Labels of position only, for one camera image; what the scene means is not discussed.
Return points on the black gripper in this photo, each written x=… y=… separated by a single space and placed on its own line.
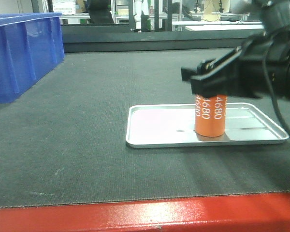
x=241 y=72

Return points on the orange cylindrical capacitor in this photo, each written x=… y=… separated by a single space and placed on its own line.
x=210 y=115

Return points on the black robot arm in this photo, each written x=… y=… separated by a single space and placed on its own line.
x=274 y=14

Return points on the black conveyor belt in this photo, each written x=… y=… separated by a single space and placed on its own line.
x=63 y=141

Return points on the blue plastic bin on conveyor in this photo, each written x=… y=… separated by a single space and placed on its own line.
x=31 y=45

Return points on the silver metal tray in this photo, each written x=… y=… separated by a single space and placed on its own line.
x=179 y=125

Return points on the red conveyor frame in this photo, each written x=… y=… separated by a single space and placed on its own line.
x=235 y=213

